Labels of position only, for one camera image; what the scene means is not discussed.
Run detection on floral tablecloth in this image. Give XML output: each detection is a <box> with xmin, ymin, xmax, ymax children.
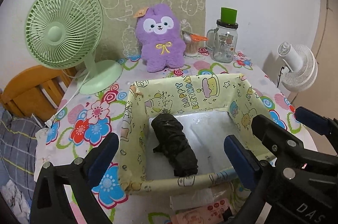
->
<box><xmin>34</xmin><ymin>48</ymin><xmax>318</xmax><ymax>224</ymax></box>

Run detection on grey plaid pillow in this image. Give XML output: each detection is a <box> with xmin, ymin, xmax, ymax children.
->
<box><xmin>1</xmin><ymin>107</ymin><xmax>40</xmax><ymax>223</ymax></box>

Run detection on green desk fan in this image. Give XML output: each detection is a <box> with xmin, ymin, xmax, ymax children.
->
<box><xmin>25</xmin><ymin>0</ymin><xmax>123</xmax><ymax>95</ymax></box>

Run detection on white fan power cord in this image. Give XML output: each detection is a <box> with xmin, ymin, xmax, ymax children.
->
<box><xmin>45</xmin><ymin>68</ymin><xmax>92</xmax><ymax>128</ymax></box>

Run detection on black plastic bag roll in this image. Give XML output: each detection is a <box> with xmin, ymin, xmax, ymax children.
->
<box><xmin>151</xmin><ymin>114</ymin><xmax>198</xmax><ymax>177</ymax></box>

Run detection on white clip fan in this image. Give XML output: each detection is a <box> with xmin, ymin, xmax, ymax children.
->
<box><xmin>277</xmin><ymin>42</ymin><xmax>318</xmax><ymax>93</ymax></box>

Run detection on yellow cartoon storage box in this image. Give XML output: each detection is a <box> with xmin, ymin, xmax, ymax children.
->
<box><xmin>118</xmin><ymin>74</ymin><xmax>273</xmax><ymax>195</ymax></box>

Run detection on glass mason jar mug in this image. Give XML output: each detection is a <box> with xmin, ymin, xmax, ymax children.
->
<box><xmin>206</xmin><ymin>19</ymin><xmax>238</xmax><ymax>63</ymax></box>

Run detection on beige cartoon cardboard panel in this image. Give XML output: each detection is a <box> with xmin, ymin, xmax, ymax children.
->
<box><xmin>96</xmin><ymin>0</ymin><xmax>206</xmax><ymax>61</ymax></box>

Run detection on pink wet wipes pack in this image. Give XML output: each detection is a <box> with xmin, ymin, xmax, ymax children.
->
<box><xmin>171</xmin><ymin>199</ymin><xmax>233</xmax><ymax>224</ymax></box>

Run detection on clear plastic bag roll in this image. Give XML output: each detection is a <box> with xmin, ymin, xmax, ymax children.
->
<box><xmin>170</xmin><ymin>187</ymin><xmax>231</xmax><ymax>211</ymax></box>

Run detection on black fan cable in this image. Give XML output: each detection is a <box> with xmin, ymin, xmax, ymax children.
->
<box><xmin>276</xmin><ymin>65</ymin><xmax>286</xmax><ymax>87</ymax></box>

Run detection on green card in jar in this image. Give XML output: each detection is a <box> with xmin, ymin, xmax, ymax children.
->
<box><xmin>221</xmin><ymin>7</ymin><xmax>237</xmax><ymax>24</ymax></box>

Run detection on orange scissors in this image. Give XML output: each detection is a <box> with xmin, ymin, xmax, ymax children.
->
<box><xmin>190</xmin><ymin>34</ymin><xmax>208</xmax><ymax>42</ymax></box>

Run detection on purple plush toy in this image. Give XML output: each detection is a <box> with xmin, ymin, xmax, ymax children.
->
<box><xmin>135</xmin><ymin>3</ymin><xmax>186</xmax><ymax>72</ymax></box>

